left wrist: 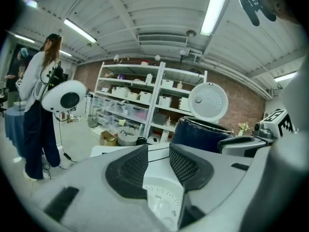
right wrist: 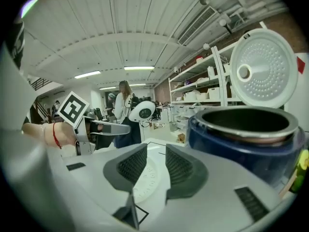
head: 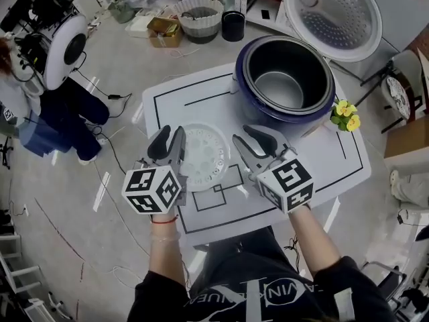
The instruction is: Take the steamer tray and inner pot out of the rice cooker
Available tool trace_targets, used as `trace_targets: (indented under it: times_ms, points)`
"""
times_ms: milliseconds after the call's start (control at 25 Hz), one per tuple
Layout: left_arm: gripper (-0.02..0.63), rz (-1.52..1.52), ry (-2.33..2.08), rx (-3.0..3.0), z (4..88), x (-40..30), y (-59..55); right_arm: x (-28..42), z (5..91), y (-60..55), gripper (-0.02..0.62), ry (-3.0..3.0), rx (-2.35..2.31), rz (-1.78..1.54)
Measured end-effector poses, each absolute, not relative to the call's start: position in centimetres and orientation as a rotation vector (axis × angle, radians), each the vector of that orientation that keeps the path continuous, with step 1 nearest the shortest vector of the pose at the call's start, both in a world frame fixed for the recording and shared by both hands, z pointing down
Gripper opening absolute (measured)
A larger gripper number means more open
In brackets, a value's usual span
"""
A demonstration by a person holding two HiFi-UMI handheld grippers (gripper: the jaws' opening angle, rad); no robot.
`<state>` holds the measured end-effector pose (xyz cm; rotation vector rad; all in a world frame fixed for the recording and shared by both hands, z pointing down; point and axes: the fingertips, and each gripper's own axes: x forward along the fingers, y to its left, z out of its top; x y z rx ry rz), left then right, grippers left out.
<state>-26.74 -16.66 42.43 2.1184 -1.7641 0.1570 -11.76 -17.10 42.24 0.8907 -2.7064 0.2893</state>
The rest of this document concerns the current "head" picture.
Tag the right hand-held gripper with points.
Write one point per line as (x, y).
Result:
(288, 183)

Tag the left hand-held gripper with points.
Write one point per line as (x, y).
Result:
(151, 186)

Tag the white perforated steamer tray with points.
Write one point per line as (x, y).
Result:
(207, 159)

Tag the dark metal pot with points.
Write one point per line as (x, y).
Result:
(278, 89)

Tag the person's right forearm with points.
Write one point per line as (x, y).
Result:
(315, 240)

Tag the person's left forearm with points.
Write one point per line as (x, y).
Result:
(164, 257)

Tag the black power adapter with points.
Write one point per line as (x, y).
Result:
(115, 96)

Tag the white floor tape strip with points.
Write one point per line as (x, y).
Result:
(101, 191)

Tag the clear bangle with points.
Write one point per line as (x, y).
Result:
(164, 238)

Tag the yellow potted flower plant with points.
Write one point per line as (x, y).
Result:
(347, 116)

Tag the person's black trousers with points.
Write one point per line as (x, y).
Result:
(241, 250)

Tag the open cardboard box gold contents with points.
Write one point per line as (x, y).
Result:
(166, 32)

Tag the flat white box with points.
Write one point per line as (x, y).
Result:
(137, 27)

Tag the blue plastic stool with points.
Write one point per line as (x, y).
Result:
(43, 136)

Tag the black round bin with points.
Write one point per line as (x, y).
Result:
(233, 25)

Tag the white scalloped basket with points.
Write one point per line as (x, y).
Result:
(199, 18)

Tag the white oval device black disc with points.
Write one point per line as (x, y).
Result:
(65, 52)

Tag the patterned seat cushion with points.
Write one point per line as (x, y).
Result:
(398, 97)

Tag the large cardboard box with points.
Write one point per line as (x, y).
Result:
(407, 139)

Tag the person's black printed t-shirt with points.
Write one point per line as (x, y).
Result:
(261, 304)

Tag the blue rice cooker white lid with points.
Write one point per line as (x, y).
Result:
(335, 12)

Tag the grey chair black legs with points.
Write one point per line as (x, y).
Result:
(402, 62)

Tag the pale side table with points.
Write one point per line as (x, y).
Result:
(424, 79)

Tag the black office chair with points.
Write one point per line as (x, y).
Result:
(388, 280)

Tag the white metal rack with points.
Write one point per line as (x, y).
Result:
(25, 269)

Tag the white refrigerator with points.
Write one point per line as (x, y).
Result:
(399, 18)

